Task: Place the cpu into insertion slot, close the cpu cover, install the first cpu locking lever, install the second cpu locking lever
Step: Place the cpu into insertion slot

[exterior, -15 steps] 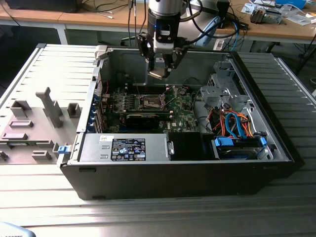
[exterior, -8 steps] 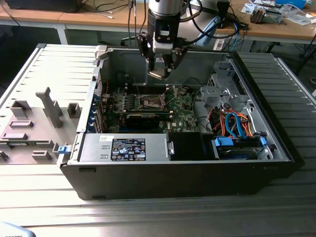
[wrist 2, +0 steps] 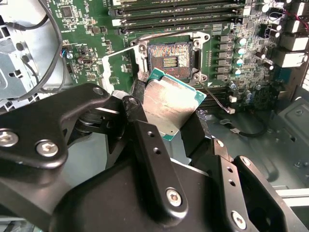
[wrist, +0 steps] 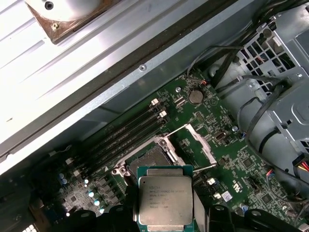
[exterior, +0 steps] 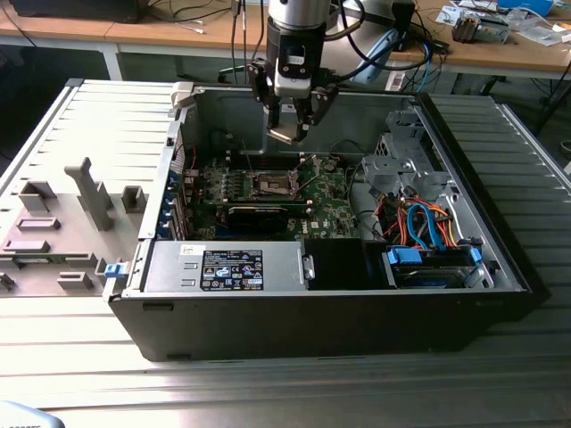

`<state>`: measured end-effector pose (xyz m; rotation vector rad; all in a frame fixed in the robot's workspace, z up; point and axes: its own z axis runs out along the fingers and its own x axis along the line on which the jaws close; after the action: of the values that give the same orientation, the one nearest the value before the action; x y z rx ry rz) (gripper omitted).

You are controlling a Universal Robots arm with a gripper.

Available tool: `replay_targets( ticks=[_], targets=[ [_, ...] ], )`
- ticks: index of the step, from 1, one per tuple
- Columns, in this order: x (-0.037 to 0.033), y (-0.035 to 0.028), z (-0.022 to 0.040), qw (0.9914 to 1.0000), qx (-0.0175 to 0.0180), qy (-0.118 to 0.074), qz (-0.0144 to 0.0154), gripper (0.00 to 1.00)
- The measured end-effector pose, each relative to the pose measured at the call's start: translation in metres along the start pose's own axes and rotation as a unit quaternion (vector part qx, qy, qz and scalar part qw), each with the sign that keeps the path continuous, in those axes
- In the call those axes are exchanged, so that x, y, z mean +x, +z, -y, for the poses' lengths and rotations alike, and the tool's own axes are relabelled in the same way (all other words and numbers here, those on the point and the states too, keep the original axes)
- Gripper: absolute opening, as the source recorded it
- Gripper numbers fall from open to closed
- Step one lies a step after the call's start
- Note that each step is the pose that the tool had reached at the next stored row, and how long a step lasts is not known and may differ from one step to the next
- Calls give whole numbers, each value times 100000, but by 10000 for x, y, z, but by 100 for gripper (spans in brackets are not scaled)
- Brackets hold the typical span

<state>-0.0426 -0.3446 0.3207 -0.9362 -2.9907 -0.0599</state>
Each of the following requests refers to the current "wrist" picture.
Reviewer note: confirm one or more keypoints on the black and grey PC case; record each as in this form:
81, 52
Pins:
149, 79

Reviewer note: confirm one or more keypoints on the CPU socket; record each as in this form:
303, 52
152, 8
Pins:
149, 157

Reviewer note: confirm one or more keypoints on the grey metal drive cage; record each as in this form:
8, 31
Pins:
289, 116

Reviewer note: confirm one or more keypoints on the RAM slot with white latches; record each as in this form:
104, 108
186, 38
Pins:
120, 140
120, 124

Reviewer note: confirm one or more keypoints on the round coin cell battery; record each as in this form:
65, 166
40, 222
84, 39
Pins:
195, 96

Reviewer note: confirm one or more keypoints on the metal socket cover frame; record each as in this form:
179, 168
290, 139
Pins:
201, 145

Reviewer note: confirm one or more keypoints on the silver CPU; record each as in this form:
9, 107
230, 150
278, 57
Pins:
166, 200

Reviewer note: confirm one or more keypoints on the green motherboard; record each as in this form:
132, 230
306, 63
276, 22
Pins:
229, 157

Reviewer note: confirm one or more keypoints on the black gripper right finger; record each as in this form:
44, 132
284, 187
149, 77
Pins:
241, 222

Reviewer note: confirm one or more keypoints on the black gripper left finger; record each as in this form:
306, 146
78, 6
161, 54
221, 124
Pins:
108, 222

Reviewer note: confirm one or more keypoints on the brown square base plate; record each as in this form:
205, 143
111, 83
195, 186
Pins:
60, 33

